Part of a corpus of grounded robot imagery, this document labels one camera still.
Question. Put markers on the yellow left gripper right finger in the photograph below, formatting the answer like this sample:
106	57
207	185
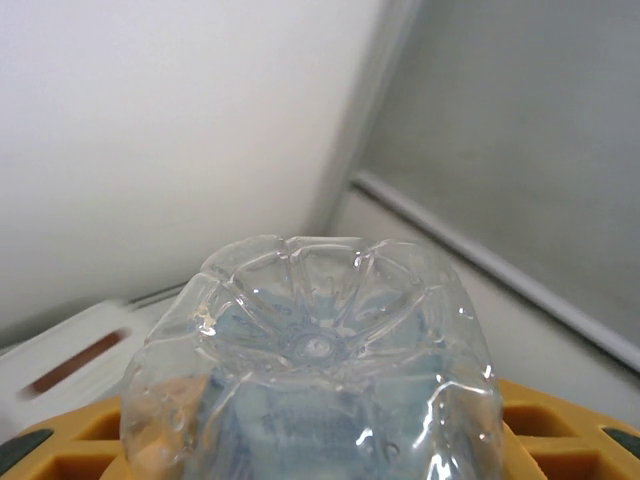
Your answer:
560	440

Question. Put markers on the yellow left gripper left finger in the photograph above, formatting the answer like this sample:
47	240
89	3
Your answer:
80	450

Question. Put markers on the clear bottle pale blue label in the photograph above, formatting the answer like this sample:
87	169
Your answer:
310	350

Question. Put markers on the white pink tissue box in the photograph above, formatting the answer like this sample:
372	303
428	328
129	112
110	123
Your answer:
60	350

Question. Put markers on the grey side panel rail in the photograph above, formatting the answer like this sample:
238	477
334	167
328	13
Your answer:
500	267

